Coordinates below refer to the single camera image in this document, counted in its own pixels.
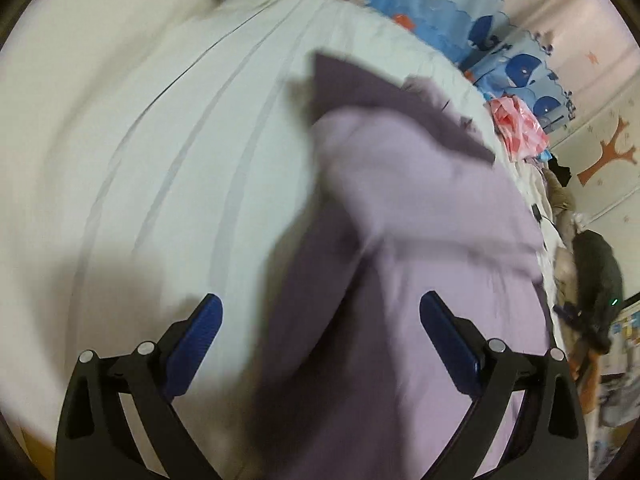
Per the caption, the lilac purple garment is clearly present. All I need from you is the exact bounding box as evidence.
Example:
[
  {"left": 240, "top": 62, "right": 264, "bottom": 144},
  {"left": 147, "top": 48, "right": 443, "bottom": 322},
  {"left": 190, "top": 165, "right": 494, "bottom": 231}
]
[{"left": 253, "top": 53, "right": 549, "bottom": 479}]

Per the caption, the beige clothes heap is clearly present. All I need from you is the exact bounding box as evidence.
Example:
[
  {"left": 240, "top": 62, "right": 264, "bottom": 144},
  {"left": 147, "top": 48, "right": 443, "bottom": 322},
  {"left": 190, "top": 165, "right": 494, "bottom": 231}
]
[{"left": 529, "top": 167, "right": 584, "bottom": 306}]

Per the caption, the dark grey round device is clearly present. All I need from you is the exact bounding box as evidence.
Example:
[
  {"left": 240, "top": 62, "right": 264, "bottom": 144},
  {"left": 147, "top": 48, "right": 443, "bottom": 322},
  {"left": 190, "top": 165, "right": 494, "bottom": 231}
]
[{"left": 553, "top": 230, "right": 624, "bottom": 354}]

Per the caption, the pink red crumpled cloth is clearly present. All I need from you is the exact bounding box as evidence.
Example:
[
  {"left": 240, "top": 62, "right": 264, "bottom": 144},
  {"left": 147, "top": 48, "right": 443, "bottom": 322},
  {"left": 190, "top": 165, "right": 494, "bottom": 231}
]
[{"left": 487, "top": 96, "right": 549, "bottom": 162}]

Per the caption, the white striped bed sheet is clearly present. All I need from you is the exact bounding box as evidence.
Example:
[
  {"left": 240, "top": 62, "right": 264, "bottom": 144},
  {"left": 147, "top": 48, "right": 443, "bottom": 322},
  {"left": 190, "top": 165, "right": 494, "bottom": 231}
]
[{"left": 0, "top": 0, "right": 557, "bottom": 480}]

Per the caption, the pale pink sheer curtain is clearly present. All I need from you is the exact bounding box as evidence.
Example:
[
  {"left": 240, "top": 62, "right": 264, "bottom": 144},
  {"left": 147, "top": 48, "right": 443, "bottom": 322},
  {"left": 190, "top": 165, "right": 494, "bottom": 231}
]
[{"left": 503, "top": 0, "right": 639, "bottom": 129}]

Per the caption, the blue whale print curtain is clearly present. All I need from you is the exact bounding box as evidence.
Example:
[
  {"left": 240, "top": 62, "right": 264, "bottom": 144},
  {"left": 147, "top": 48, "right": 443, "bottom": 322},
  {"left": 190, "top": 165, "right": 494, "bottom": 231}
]
[{"left": 352, "top": 0, "right": 576, "bottom": 132}]

